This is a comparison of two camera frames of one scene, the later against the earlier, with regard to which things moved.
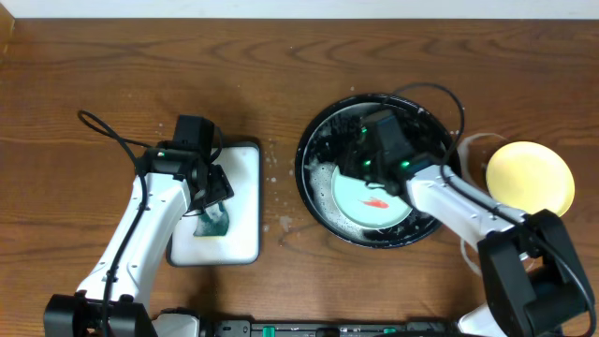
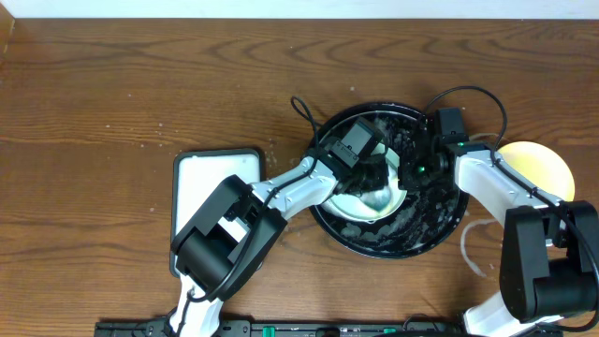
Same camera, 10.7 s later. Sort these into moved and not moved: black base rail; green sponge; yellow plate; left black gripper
Moved: green sponge; left black gripper
Not moved: black base rail; yellow plate
